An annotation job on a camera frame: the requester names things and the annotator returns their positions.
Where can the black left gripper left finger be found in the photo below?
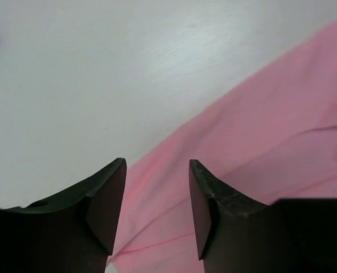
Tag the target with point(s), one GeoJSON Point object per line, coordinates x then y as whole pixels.
{"type": "Point", "coordinates": [73, 230]}

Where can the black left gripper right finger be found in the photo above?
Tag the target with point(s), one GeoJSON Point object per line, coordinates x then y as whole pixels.
{"type": "Point", "coordinates": [235, 233]}

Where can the pink t shirt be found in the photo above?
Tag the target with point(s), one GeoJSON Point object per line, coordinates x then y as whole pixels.
{"type": "Point", "coordinates": [272, 136]}

